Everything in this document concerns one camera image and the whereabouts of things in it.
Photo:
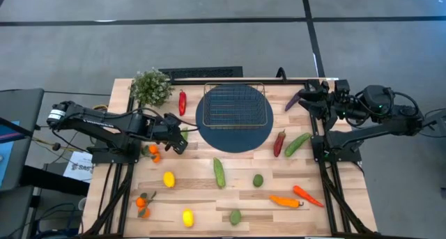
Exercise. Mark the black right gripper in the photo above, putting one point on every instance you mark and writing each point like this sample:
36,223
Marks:
339,106

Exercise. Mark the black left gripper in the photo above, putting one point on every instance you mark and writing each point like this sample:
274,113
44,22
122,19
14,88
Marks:
158,127

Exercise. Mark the bright red pepper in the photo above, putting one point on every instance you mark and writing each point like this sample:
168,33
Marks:
182,103

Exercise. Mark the tangerine sprig with leaves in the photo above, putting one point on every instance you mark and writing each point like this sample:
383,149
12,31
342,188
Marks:
142,207
153,153

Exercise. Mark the dark green cucumber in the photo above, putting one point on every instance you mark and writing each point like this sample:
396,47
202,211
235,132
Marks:
297,145

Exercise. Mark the yellow lemon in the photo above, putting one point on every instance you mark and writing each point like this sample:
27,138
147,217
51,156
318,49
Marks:
188,217
169,179

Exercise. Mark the dark red pepper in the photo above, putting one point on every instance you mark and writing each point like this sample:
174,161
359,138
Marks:
279,144

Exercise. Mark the slim orange-red pepper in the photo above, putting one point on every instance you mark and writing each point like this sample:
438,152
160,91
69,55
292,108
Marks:
306,195

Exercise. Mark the orange carrot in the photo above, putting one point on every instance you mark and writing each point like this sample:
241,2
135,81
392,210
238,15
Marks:
285,201

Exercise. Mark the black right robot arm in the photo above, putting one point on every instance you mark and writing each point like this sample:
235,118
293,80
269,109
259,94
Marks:
376,127

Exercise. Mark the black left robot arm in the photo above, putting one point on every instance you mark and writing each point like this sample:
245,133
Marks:
104,122

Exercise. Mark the black table clamp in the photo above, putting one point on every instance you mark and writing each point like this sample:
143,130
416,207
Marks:
281,73

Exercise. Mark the small potted green plant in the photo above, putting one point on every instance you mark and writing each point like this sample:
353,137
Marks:
151,87

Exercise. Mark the black floor vent grille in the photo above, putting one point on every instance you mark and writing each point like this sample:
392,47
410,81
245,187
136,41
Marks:
202,72

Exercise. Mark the white printed paper sheet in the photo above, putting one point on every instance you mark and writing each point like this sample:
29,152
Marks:
80,167

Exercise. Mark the blue sheet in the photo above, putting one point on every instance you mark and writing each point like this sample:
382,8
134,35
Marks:
5,152

